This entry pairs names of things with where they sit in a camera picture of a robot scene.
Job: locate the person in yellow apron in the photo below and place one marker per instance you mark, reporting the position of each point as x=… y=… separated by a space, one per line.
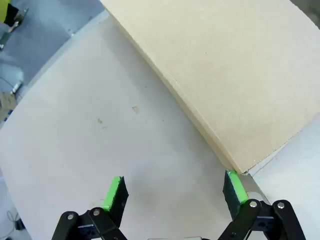
x=3 y=10

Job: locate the brown cardboard box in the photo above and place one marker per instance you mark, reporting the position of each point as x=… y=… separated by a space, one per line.
x=225 y=75

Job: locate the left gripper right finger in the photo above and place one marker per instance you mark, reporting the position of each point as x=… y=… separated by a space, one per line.
x=233 y=192

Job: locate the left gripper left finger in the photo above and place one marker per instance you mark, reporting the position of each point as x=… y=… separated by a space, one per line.
x=116 y=197

